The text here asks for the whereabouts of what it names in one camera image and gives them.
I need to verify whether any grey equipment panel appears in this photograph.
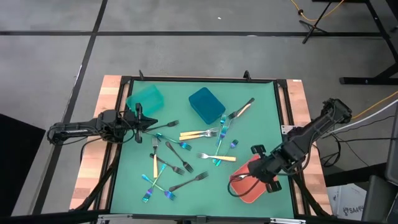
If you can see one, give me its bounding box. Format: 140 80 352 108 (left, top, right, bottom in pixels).
384 102 398 187

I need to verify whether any black tripod stand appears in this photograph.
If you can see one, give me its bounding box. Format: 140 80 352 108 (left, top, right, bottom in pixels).
298 0 335 45

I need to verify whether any dark grey cabinet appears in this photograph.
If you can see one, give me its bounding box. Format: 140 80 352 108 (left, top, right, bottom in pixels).
361 174 398 224

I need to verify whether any black table frame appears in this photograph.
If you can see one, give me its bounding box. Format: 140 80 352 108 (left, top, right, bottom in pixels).
70 74 333 218

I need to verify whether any white printed cardboard box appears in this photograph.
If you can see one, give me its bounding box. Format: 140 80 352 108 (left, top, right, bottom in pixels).
326 182 368 222

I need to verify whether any beige handled silver fork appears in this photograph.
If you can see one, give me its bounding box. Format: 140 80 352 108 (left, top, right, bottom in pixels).
151 138 159 179
197 152 237 162
226 103 252 130

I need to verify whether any white cable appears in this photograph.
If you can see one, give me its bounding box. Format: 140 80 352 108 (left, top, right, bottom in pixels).
323 98 398 138

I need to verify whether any black panel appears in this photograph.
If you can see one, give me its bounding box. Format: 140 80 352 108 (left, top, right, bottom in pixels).
0 113 47 217

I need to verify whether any black metal fork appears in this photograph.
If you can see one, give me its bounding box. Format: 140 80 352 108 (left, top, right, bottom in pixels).
144 119 180 133
164 141 195 174
149 152 186 176
169 170 210 193
227 97 256 120

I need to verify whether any black desk frame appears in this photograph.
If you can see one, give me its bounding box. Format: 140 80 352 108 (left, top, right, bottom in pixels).
312 0 398 85

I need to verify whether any orange-handled utensil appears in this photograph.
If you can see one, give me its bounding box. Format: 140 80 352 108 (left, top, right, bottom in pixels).
179 126 219 136
178 131 218 141

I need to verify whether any white mounting plate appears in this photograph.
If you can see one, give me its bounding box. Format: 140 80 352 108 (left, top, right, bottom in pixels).
280 124 295 136

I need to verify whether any orange plastic bin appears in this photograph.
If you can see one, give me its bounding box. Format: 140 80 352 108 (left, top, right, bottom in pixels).
229 154 279 205

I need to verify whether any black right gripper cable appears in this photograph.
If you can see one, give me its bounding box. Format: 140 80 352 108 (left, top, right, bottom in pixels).
227 174 261 197

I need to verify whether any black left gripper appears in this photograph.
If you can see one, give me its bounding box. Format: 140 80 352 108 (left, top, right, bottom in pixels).
121 102 159 144

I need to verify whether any translucent teal plastic bin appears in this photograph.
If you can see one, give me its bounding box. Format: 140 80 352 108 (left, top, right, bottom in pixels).
126 84 165 116

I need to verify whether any black rig beam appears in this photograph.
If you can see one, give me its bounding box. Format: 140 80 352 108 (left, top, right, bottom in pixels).
0 208 398 224

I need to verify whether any blue plastic bin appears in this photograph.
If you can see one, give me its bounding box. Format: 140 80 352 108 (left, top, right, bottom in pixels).
188 86 226 125

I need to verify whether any yellow power cable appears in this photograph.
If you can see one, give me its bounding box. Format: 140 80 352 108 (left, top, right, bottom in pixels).
289 0 346 22
351 91 398 121

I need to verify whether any green table mat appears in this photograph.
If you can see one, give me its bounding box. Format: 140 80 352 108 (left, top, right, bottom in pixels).
110 80 295 218

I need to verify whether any iridescent fork pair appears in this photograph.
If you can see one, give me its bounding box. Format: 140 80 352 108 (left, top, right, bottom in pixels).
141 174 177 202

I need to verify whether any silver metal spoon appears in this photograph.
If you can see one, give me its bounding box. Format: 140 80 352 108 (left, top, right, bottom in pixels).
215 139 239 167

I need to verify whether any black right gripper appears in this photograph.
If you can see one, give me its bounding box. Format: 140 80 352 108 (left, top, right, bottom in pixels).
231 144 282 193

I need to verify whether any black floor cable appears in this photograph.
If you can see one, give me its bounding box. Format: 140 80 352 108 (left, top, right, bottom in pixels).
323 115 396 139
331 136 398 142

